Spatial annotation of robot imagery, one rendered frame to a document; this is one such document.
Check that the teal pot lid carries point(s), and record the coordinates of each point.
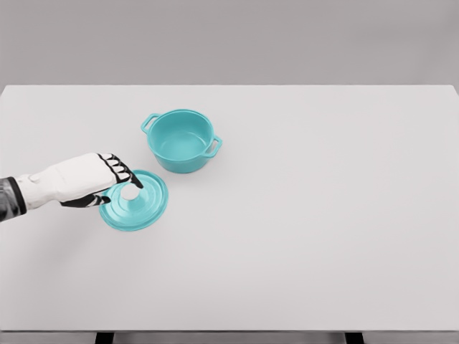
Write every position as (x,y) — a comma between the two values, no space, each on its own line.
(143,208)

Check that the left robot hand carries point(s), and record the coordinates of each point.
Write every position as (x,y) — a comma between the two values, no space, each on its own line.
(84,175)

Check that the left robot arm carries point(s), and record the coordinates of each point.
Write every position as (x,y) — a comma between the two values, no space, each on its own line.
(34,191)

